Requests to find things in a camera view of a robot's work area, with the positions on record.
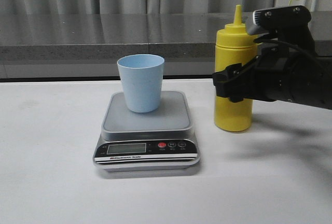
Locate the grey stone counter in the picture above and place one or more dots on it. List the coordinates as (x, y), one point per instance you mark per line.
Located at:
(87, 46)

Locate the light blue plastic cup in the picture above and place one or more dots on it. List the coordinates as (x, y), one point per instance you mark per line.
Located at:
(141, 78)

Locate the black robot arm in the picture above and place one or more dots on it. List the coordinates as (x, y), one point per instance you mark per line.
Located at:
(311, 79)

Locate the silver digital kitchen scale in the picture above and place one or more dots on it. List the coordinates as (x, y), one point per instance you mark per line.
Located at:
(163, 139)

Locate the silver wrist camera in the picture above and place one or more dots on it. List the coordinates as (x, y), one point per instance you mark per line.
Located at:
(286, 23)

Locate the yellow squeeze bottle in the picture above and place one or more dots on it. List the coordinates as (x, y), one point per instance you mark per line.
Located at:
(235, 45)

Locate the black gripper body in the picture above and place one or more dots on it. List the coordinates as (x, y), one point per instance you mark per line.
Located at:
(269, 79)

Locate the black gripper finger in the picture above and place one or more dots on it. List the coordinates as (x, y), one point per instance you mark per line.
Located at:
(227, 85)

